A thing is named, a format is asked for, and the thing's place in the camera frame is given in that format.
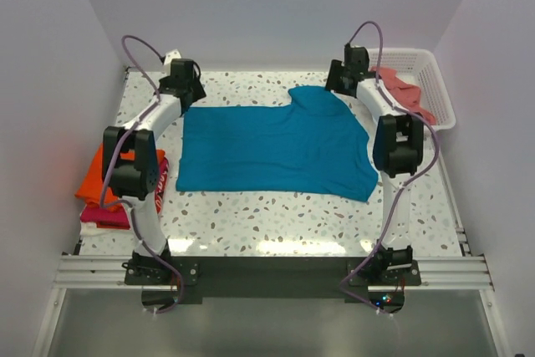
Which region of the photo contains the aluminium rail frame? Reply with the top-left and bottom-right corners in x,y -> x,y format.
31,227 -> 497,291

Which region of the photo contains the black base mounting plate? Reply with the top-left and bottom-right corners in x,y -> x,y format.
122,256 -> 422,313

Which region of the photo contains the salmon pink t shirt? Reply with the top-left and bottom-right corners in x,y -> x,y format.
379,67 -> 436,125

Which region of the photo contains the white folded t shirt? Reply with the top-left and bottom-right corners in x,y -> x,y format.
80,222 -> 129,237

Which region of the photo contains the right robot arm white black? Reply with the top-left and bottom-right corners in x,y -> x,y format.
326,43 -> 424,285

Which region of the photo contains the blue t shirt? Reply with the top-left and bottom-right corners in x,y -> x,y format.
176,86 -> 378,202

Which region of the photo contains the white plastic basket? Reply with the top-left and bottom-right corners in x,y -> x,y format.
380,48 -> 456,131

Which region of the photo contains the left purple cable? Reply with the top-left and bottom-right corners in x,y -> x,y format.
99,34 -> 186,314

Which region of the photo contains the orange folded t shirt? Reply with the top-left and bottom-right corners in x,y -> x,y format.
74,144 -> 168,212

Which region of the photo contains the magenta folded t shirt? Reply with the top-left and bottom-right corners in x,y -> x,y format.
80,158 -> 169,230

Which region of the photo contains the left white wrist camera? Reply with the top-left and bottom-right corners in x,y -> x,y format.
162,49 -> 181,74

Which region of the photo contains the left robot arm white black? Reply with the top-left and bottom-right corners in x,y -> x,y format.
102,57 -> 206,285

